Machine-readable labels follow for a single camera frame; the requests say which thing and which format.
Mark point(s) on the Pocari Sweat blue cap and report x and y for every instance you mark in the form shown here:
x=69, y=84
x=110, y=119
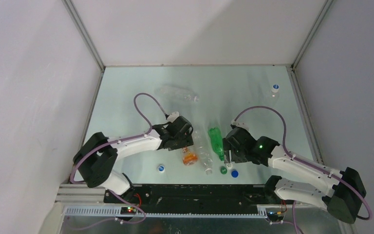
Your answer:
x=275, y=88

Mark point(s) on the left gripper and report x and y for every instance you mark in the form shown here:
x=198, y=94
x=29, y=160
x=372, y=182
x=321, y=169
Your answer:
x=187, y=141

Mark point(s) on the orange label bottle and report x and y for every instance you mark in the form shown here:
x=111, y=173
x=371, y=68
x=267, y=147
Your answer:
x=188, y=156

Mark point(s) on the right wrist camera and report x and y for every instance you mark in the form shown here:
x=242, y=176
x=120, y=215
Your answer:
x=235, y=124

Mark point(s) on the right circuit board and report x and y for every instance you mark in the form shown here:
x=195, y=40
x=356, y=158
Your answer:
x=275, y=216

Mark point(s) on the blue white cap left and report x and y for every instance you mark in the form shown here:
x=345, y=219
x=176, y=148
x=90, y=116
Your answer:
x=161, y=168

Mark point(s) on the green bottle cap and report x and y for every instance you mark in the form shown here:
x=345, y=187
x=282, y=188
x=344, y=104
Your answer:
x=223, y=170

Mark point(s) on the left circuit board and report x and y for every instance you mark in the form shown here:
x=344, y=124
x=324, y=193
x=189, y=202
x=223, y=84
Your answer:
x=128, y=211

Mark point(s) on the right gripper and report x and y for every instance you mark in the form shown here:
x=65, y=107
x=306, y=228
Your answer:
x=227, y=146

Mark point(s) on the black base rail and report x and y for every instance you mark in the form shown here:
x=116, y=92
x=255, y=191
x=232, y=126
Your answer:
x=202, y=199

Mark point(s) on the blue bottle cap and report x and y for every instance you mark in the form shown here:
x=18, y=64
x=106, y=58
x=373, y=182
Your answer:
x=234, y=173

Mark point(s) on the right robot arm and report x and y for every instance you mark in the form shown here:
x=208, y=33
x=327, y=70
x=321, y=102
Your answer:
x=337, y=192

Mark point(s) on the circuit board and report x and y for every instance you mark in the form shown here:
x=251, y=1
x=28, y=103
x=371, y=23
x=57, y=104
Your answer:
x=275, y=216
x=128, y=211

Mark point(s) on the green plastic bottle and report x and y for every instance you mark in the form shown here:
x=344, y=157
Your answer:
x=216, y=141

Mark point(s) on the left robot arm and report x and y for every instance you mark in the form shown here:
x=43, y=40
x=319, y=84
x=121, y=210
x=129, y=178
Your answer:
x=97, y=157

